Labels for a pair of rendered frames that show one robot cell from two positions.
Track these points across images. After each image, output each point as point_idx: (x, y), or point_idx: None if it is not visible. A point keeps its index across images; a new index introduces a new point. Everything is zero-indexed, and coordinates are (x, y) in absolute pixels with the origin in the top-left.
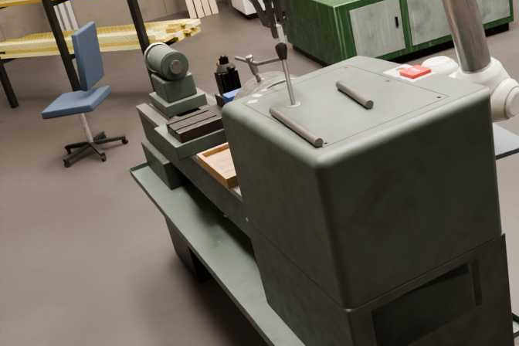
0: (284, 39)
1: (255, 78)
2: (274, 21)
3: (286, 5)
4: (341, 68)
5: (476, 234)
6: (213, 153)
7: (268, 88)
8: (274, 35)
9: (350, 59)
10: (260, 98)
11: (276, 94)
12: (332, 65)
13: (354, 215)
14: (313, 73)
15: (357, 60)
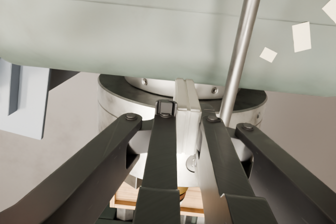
0: (177, 86)
1: (194, 179)
2: (209, 129)
3: (104, 154)
4: None
5: None
6: (200, 209)
7: (251, 58)
8: (212, 110)
9: (16, 30)
10: (312, 8)
11: None
12: (67, 38)
13: None
14: (131, 32)
15: None
